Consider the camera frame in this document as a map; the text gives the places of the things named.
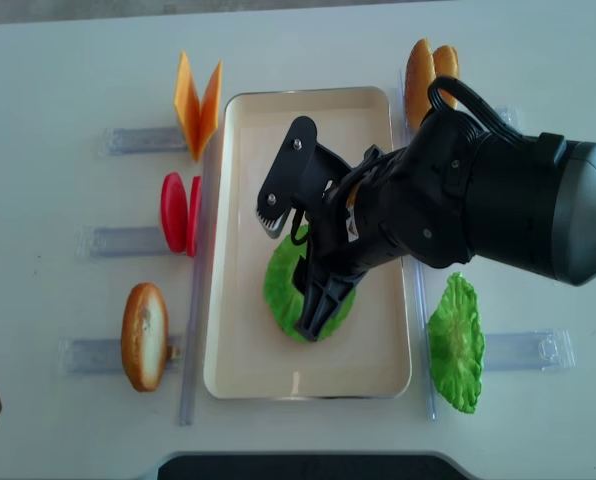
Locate left bun slice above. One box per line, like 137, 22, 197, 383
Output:
404, 38, 436, 132

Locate green lettuce leaf back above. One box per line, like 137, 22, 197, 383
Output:
427, 272, 486, 414

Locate orange cheese slice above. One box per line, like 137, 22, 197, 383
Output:
173, 51, 200, 162
196, 61, 223, 160

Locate left red tomato slice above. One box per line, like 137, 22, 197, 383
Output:
160, 172, 188, 253

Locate left orange cheese slice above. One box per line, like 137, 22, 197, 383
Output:
173, 51, 200, 162

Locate upright bread slice left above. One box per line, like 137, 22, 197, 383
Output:
121, 283, 168, 392

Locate clear holder for tomato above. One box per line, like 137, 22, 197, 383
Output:
76, 226, 172, 258

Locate cream rectangular tray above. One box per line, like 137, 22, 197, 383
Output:
203, 87, 411, 399

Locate bun slice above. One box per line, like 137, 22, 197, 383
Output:
432, 44, 461, 110
404, 38, 436, 132

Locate right red tomato slice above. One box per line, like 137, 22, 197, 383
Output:
186, 176, 202, 258

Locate clear holder for buns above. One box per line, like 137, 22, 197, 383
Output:
494, 106, 523, 132

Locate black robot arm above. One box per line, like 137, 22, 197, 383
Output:
256, 111, 596, 341

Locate right bun slice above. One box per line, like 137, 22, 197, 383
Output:
432, 44, 461, 110

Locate red tomato slice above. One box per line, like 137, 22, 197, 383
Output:
186, 176, 202, 258
160, 172, 188, 253

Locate green lettuce leaf front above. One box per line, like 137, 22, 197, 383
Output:
262, 224, 358, 344

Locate clear holder for bread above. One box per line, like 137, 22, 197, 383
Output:
58, 333, 183, 376

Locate clear holder for cheese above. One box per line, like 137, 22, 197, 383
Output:
99, 127, 187, 156

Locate left clear long rail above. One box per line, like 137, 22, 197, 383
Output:
178, 142, 216, 426

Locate black base bottom edge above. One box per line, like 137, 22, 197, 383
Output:
158, 454, 466, 480

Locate green lettuce leaf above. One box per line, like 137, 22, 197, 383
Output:
427, 272, 486, 414
262, 224, 358, 344

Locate clear holder for lettuce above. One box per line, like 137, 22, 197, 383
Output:
484, 329, 575, 372

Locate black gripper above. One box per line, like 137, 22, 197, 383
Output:
256, 116, 406, 342

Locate right orange cheese slice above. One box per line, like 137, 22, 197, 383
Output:
196, 61, 223, 160

